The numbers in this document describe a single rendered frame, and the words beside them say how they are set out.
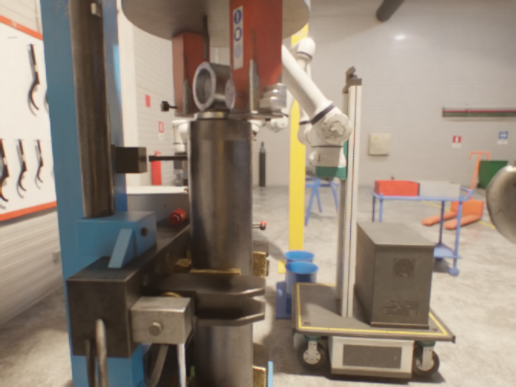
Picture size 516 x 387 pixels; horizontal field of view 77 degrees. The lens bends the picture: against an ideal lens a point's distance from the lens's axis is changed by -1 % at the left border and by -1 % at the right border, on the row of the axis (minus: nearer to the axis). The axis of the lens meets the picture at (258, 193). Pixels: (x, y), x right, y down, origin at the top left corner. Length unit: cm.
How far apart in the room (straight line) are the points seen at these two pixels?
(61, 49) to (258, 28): 63
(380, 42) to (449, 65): 245
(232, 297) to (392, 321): 146
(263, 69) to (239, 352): 90
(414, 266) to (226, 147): 145
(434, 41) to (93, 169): 1280
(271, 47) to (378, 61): 1168
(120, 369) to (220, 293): 32
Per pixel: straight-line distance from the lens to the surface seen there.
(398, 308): 220
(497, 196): 30
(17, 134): 335
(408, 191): 398
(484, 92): 1379
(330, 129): 167
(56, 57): 126
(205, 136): 101
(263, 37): 95
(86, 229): 105
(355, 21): 1277
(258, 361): 149
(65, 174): 123
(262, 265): 125
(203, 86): 116
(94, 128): 105
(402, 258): 209
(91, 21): 110
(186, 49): 125
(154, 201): 150
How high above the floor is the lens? 139
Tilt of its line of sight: 8 degrees down
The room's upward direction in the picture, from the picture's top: straight up
